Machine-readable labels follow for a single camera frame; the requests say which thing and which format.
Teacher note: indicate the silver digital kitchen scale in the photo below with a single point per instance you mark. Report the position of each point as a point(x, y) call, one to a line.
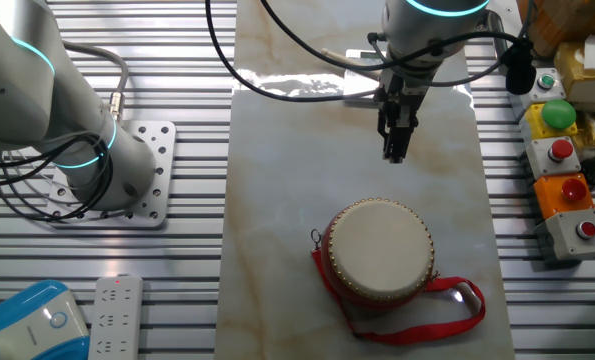
point(362, 85)

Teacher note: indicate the yellow wrapped package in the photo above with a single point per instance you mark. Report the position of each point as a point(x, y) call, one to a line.
point(577, 80)

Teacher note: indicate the yellow box green mushroom button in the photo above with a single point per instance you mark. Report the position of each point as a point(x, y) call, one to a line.
point(557, 114)

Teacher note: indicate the orange plastic bag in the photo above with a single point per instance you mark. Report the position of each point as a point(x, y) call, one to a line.
point(567, 22)

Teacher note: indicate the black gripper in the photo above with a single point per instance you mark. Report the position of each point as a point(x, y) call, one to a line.
point(402, 100)

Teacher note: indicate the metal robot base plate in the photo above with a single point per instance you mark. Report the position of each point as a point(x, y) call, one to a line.
point(159, 150)

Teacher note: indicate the orange box red button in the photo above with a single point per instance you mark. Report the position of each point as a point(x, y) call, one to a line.
point(572, 190)

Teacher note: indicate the blue and white device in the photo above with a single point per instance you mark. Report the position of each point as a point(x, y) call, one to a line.
point(27, 325)

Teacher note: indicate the grey box red button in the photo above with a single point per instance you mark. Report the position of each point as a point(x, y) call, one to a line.
point(559, 150)
point(584, 230)

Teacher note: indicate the grey box small green button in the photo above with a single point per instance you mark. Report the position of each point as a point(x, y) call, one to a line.
point(547, 82)

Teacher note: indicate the red drum with white head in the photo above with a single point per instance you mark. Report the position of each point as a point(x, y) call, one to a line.
point(379, 247)

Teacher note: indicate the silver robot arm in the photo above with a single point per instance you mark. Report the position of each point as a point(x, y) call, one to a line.
point(27, 90)

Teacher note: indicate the black foam microphone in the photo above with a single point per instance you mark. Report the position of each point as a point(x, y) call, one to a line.
point(521, 75)

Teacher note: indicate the wooden drumstick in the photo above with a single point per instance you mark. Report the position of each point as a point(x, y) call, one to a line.
point(342, 59)

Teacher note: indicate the white power strip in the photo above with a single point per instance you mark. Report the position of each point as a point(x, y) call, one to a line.
point(114, 320)

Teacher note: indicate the grey metal bracket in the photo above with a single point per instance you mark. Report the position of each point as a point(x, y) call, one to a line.
point(497, 30)

